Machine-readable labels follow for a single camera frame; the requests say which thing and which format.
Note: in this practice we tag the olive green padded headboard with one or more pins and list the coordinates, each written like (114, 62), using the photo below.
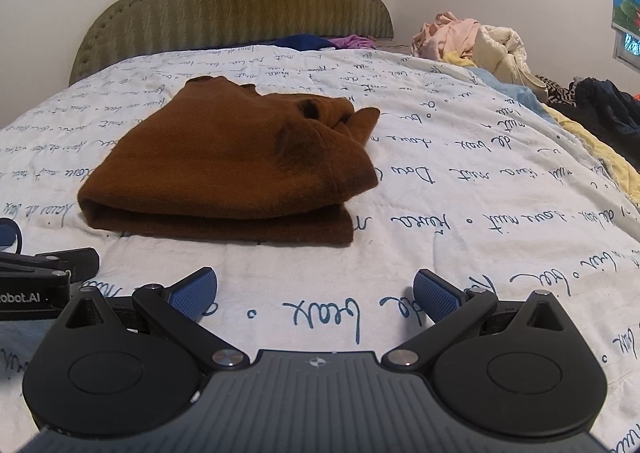
(130, 28)

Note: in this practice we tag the purple garment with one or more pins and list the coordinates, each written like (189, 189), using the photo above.
(352, 42)

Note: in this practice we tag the dark navy clothes pile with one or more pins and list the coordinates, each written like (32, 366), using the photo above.
(608, 113)

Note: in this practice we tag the pink clothes pile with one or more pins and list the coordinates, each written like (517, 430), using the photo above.
(446, 34)

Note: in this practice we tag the light blue garment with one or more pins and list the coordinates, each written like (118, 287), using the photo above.
(521, 94)

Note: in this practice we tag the black patterned garment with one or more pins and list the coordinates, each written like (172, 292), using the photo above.
(558, 93)

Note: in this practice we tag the yellow garment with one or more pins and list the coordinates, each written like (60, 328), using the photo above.
(454, 58)

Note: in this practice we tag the cream white jacket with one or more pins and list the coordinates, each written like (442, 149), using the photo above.
(501, 51)

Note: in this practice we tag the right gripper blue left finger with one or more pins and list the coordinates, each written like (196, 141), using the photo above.
(175, 313)

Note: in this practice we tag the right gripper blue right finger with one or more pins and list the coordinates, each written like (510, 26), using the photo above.
(456, 314)

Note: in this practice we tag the dark blue cloth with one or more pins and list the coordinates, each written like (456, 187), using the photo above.
(303, 42)

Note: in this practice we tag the white script-print quilt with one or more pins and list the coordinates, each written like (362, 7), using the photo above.
(471, 185)

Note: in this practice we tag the brown knit sweater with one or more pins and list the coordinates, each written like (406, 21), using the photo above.
(223, 162)

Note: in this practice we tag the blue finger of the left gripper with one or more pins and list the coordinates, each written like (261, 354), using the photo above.
(10, 236)

